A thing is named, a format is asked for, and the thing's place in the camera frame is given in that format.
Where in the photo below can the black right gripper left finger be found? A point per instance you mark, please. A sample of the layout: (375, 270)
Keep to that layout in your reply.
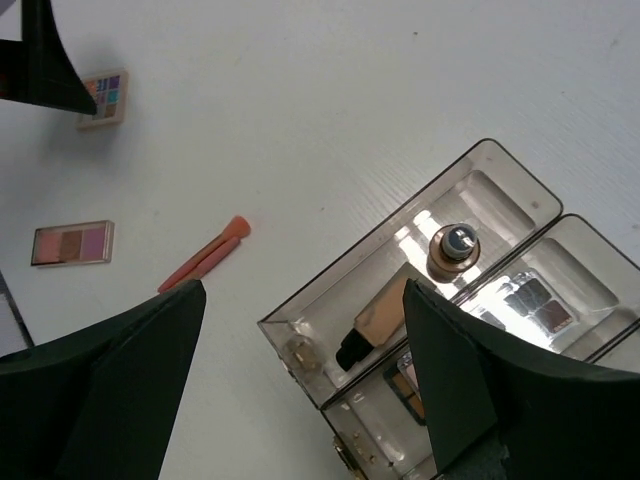
(101, 403)

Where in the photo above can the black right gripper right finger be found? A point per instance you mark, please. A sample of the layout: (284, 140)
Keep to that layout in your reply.
(498, 407)

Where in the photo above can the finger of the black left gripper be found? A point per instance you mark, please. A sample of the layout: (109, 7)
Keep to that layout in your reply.
(36, 69)

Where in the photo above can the colourful small eyeshadow palette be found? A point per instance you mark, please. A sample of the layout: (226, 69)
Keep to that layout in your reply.
(109, 90)

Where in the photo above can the tortoise brown eyeshadow palette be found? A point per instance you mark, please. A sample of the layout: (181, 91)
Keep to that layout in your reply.
(534, 300)

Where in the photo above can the beige foundation tube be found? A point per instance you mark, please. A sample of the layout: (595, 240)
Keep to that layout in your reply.
(374, 325)

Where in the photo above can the rose gold blush palette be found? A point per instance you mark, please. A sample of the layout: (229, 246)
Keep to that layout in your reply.
(73, 244)

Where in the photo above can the small foundation pump bottle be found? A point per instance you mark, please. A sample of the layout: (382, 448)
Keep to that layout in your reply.
(453, 250)

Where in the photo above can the clear pink eyeshadow palette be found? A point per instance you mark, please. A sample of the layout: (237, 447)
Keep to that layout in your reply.
(401, 378)

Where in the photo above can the clear acrylic organizer tray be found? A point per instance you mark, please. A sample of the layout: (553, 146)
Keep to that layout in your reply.
(524, 233)

